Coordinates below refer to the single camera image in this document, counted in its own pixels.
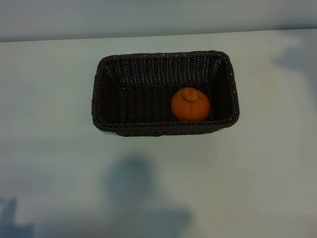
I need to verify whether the dark brown woven basket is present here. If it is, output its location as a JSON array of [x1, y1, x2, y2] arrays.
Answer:
[[92, 50, 241, 137]]

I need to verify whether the orange fruit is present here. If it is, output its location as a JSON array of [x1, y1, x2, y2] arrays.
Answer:
[[170, 87, 211, 122]]

